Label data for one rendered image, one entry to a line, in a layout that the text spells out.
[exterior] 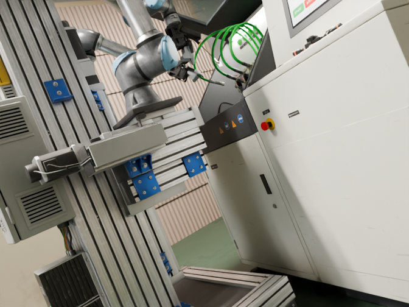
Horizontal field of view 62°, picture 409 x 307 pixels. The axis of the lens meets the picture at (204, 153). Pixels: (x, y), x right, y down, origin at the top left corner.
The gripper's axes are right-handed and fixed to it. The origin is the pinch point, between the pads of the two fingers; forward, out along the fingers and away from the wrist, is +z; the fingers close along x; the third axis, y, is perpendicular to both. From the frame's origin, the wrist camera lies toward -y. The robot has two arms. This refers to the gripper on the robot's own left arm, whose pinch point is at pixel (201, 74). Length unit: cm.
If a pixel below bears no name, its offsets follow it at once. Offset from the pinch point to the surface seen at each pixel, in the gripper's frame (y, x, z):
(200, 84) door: -45, -230, -89
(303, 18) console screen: -24, 48, 50
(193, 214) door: 106, -204, -18
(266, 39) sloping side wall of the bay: -18.6, 30.3, 34.5
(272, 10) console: -31, 35, 32
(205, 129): 28.9, 3.0, 17.1
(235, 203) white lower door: 59, -8, 48
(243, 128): 24, 29, 42
